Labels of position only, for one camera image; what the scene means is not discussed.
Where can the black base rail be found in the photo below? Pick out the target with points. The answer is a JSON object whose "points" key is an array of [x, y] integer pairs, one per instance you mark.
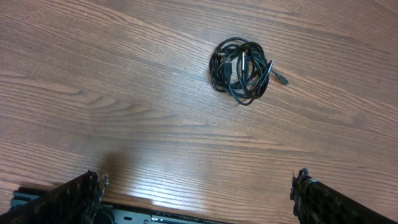
{"points": [[117, 213]]}

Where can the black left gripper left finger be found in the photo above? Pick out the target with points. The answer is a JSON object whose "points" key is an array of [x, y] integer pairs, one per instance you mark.
{"points": [[76, 201]]}

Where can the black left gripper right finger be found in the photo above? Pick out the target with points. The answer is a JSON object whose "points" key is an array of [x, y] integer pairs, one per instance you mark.
{"points": [[317, 203]]}

